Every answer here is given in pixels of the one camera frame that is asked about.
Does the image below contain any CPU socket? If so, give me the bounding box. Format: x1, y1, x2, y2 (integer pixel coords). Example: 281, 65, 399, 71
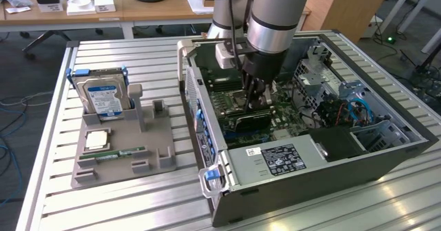
231, 89, 249, 105

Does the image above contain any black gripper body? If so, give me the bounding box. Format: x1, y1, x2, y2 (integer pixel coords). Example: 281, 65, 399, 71
241, 51, 287, 83

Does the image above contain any silver perforated disk bay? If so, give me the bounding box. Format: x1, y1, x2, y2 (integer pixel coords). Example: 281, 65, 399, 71
292, 44, 348, 114

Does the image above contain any green motherboard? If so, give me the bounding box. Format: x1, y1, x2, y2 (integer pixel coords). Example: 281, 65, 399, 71
201, 68, 311, 149

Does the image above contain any wooden cabinet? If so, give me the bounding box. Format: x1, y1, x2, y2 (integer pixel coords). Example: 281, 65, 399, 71
296, 0, 396, 43

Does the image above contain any open dark PC case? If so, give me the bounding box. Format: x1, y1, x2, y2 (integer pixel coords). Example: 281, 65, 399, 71
177, 29, 441, 228

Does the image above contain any gray power supply unit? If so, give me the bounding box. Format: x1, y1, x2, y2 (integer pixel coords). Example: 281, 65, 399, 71
220, 134, 328, 187

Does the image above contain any gray floor cable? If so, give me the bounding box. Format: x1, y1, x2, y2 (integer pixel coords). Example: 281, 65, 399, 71
0, 90, 56, 108

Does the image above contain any blue floor cable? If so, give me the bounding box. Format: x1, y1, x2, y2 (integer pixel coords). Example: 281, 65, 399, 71
0, 106, 28, 206

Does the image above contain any black chair base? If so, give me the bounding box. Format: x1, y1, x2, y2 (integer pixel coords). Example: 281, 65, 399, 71
22, 28, 105, 60

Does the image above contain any white table frame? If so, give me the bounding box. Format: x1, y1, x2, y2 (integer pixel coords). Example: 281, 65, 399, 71
377, 0, 441, 54

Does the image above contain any black power connector bundle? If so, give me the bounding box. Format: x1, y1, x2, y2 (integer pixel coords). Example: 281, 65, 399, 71
315, 101, 343, 127

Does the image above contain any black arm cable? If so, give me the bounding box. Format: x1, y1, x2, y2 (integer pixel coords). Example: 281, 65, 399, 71
229, 0, 256, 69

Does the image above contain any hard disk in blue carrier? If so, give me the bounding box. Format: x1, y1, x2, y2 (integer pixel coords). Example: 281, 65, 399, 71
66, 66, 131, 118

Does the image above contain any gray wrist camera box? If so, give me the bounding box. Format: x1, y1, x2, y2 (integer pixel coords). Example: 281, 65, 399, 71
216, 41, 248, 70

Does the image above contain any metal socket cover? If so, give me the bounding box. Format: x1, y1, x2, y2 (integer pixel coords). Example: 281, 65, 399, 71
264, 85, 277, 104

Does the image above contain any blue data wire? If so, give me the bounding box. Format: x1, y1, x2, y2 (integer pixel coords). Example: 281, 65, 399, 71
347, 99, 376, 126

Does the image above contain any white tape roll on box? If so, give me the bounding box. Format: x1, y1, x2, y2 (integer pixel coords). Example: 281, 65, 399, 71
67, 0, 98, 16

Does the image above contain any black graphics card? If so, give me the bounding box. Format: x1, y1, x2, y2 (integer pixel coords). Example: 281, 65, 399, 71
227, 109, 273, 135

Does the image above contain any green RAM stick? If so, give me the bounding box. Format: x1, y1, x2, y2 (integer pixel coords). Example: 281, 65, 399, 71
79, 148, 148, 161

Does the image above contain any gray parts rack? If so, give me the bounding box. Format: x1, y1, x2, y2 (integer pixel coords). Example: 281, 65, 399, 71
71, 83, 177, 190

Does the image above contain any silver CPU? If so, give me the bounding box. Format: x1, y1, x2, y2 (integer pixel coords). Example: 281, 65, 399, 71
86, 131, 109, 149

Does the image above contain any white box with black top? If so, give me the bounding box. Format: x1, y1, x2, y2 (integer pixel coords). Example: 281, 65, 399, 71
35, 0, 64, 13

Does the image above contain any stack of white papers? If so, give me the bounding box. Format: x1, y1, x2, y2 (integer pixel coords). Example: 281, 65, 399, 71
187, 0, 215, 15

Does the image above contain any silver slotted disk bay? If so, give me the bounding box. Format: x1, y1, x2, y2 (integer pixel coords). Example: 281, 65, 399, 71
349, 119, 413, 154

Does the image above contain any silver chipset heatsink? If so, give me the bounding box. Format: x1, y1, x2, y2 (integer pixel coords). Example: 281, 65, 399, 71
273, 131, 295, 141

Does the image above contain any small white labelled box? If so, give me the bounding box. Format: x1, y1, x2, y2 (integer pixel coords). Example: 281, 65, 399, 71
94, 0, 115, 13

